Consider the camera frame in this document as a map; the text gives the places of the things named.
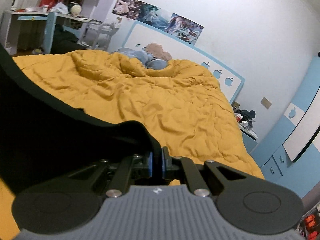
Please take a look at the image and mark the beige wall switch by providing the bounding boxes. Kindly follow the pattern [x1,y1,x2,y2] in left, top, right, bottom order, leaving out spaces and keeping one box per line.
[260,97,272,109]

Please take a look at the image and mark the blue wooden chair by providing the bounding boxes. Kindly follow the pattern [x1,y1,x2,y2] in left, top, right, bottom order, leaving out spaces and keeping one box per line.
[17,12,86,54]

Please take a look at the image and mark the blue white wardrobe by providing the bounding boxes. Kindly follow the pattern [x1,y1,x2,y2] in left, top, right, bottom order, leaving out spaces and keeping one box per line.
[251,57,319,198]

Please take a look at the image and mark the black long-sleeve sweater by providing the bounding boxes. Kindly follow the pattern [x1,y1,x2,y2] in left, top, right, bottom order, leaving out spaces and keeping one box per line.
[1,49,163,194]

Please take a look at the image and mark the brown plush toy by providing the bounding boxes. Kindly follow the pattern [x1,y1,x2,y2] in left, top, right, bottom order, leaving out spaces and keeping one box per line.
[145,43,172,61]

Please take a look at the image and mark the blue white bed headboard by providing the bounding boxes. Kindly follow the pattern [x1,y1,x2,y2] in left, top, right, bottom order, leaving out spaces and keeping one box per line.
[122,22,245,103]

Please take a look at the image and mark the blue grey pillow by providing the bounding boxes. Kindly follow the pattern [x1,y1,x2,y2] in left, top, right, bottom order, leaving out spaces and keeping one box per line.
[117,48,168,70]

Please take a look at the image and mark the mustard yellow quilt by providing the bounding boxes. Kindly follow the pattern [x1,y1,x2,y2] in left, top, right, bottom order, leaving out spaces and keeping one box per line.
[1,50,263,239]

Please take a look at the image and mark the cluttered bedside table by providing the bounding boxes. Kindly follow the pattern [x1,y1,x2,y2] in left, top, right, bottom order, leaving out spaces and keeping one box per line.
[232,101,258,154]

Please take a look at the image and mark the anime wall posters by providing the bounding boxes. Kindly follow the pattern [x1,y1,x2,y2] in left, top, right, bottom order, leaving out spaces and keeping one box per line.
[112,0,203,45]

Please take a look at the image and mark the white blue desk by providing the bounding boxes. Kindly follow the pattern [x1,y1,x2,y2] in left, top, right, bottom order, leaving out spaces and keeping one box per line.
[1,11,89,55]

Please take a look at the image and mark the grey metal rack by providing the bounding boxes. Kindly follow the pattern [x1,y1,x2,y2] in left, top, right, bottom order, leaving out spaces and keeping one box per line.
[79,20,118,51]

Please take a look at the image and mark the cream round ball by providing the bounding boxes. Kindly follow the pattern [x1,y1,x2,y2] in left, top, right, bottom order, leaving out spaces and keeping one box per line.
[70,4,82,17]

